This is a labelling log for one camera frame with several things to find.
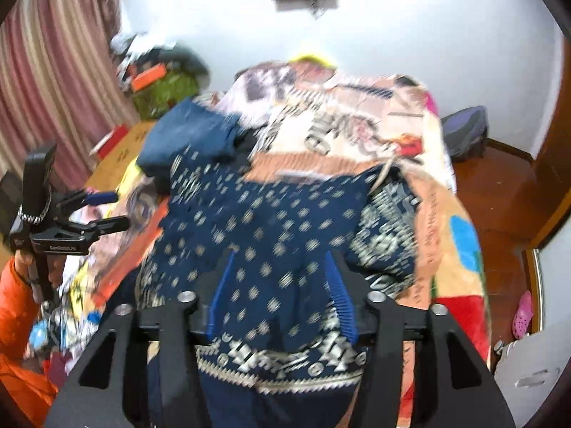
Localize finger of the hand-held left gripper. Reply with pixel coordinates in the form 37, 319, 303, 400
54, 189, 120, 209
84, 214, 131, 240

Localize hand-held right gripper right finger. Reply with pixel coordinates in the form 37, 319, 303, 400
323, 250, 516, 428

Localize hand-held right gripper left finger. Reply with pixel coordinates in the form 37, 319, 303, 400
45, 250, 240, 428

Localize navy patterned hooded garment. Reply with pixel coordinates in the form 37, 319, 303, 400
134, 143, 423, 428

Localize person's left forearm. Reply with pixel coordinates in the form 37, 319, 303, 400
0, 255, 62, 427

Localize yellow cloth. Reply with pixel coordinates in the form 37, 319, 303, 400
120, 159, 144, 198

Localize red box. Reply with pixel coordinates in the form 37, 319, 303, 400
91, 123, 130, 158

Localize blue jeans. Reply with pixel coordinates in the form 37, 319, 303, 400
136, 99, 244, 178

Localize green patterned cloth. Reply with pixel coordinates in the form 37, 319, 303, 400
134, 73, 199, 119

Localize orange box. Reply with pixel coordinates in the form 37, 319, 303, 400
131, 64, 173, 92

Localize striped red curtain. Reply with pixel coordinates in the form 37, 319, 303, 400
0, 0, 140, 180

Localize pile of white clutter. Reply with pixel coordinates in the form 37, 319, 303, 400
109, 33, 153, 62

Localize dark grey jacket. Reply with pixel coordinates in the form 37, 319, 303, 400
152, 44, 211, 86

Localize pink clog shoe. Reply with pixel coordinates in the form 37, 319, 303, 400
510, 290, 535, 340

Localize printed blanket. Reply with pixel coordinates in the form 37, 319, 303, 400
89, 60, 492, 416

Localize white plastic stool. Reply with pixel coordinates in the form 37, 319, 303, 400
492, 325, 568, 428

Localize purple grey backpack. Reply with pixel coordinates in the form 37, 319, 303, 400
439, 106, 490, 162

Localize white sliding wardrobe door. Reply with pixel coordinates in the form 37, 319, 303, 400
536, 240, 571, 336

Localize yellow object behind bed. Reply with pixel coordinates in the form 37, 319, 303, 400
287, 52, 338, 69

